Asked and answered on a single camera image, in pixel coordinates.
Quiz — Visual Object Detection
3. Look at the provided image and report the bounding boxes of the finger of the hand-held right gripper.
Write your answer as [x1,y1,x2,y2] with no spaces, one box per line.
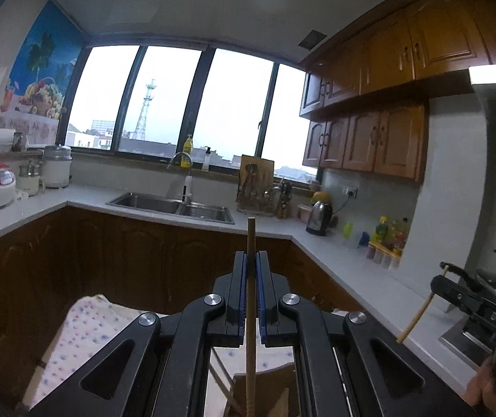
[430,275,480,316]

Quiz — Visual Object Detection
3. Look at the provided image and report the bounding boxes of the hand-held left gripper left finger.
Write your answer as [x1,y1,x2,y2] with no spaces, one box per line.
[26,251,248,417]

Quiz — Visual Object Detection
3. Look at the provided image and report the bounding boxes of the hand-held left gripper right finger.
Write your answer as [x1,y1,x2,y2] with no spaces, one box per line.
[254,251,479,417]

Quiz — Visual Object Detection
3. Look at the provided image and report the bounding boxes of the wooden utensil holder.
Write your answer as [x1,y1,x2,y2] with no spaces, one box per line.
[224,356,299,417]

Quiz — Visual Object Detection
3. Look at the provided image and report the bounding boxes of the person's right hand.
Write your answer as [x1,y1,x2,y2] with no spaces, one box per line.
[461,352,496,406]

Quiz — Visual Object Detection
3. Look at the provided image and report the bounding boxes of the gas stove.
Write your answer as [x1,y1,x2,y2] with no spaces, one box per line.
[439,313,496,368]

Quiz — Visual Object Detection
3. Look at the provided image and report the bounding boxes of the row of spice jars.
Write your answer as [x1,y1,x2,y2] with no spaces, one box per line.
[366,243,403,269]

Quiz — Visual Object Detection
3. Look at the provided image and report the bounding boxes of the cooking oil bottle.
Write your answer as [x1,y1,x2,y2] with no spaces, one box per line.
[372,216,390,246]

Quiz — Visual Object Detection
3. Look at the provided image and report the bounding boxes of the steel electric kettle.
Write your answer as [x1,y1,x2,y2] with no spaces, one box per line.
[306,200,333,236]

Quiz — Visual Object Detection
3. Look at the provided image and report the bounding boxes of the knife block with knives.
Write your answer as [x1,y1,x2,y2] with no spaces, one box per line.
[274,178,294,220]

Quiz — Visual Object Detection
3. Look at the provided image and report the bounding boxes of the kitchen counter with wooden cabinets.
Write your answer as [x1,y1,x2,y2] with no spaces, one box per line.
[0,182,492,400]

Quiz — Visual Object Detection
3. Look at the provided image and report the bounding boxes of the wooden cutting board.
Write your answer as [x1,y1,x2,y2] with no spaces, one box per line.
[236,154,275,215]

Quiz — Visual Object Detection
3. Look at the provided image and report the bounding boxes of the metal faucet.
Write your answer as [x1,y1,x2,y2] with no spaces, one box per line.
[167,152,194,204]

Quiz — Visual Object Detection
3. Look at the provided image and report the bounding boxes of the steel double sink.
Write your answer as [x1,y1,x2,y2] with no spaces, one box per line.
[106,191,235,226]

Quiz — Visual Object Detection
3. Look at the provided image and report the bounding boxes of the yellow dish soap bottle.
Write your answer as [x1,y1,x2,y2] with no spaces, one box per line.
[181,134,193,169]

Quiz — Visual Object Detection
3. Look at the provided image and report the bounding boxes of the white floral tablecloth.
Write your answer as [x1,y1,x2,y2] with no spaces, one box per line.
[22,294,296,411]

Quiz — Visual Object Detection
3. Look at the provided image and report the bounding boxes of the wooden upper cabinets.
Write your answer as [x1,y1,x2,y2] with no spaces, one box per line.
[299,0,496,183]

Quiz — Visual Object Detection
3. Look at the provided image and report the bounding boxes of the kitchen window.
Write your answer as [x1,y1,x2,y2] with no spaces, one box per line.
[63,43,322,181]

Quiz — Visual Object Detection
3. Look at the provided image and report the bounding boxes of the white steamer pot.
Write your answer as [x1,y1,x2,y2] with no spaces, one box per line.
[42,144,74,189]

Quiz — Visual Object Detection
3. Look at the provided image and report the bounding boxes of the tropical fruit wall poster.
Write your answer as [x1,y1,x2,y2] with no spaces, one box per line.
[0,0,84,146]

